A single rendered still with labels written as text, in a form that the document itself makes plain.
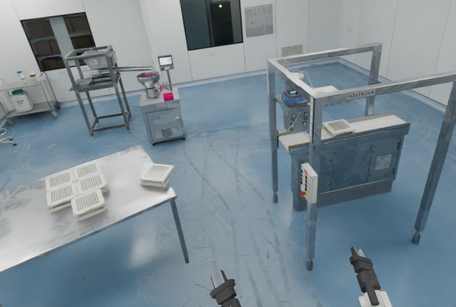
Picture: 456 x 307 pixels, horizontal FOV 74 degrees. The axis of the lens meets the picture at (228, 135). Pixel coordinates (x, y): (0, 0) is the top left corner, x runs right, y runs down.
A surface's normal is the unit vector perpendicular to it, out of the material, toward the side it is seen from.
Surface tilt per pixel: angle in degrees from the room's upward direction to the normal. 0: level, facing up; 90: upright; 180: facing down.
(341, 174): 90
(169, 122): 90
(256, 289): 0
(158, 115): 90
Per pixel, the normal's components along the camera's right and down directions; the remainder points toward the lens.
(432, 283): -0.10, -0.87
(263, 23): 0.21, 0.46
